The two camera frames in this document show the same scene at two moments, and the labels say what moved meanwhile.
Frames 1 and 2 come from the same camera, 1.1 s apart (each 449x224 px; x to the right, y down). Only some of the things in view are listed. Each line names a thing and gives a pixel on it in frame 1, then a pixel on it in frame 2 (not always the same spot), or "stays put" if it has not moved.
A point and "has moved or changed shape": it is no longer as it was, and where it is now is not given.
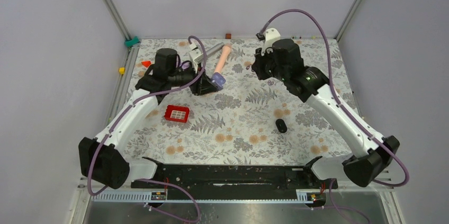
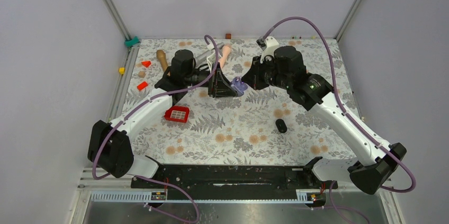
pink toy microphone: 225,50 stays put
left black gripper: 203,85 → 219,86
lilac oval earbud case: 218,80 has moved or changed shape
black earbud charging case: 281,125 stays put
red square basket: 177,113 stays put
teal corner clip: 129,43 stays put
